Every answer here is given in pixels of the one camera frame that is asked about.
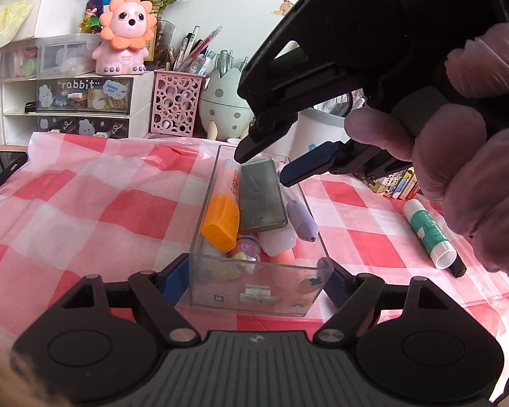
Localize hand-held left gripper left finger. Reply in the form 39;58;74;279
61;254;200;346

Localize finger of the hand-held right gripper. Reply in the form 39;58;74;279
279;140;415;187
232;121;298;164

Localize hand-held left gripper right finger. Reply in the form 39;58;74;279
314;269;446;346

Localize clear plastic box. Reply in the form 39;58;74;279
189;144;335;318

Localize grey lead refill case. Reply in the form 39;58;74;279
240;158;289;235

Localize pale purple pen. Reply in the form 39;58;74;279
285;189;320;243

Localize clear decorated pen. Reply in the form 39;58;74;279
229;235;264;276

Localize person's right hand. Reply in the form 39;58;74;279
343;21;509;285

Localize white desk organizer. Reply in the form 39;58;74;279
297;108;367;166

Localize egg shaped pen holder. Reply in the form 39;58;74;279
200;65;255;140

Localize pink orange highlighter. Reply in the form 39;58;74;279
266;252;298;266

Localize magnifying glass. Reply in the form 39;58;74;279
314;91;357;117

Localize pink perforated pen holder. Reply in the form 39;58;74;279
151;69;208;137

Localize colourful printed box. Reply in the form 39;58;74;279
362;169;418;201

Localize bunch of grey pens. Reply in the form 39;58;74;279
208;49;249;75

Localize red white checked tablecloth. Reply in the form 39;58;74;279
0;131;509;407

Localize green white glue stick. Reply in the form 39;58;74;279
403;198;458;270

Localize bunch of mixed colour pens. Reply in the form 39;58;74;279
165;25;223;73

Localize white drawer unit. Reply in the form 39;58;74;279
0;70;157;140

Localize black pen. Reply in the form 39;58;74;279
447;254;467;279

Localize clear glass vase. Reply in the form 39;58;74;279
155;19;176;69

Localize dark printed drawer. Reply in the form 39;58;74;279
36;115;130;140

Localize clear printed drawer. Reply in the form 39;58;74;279
36;77;134;116

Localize pink lion toy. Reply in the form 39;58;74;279
92;0;158;76

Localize small colourful figure toy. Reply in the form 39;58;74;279
80;6;102;35

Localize black tablet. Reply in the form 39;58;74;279
0;150;30;204

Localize clear stacked drawers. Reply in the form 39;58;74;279
0;34;105;81

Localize white storage box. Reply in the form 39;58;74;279
0;0;94;49

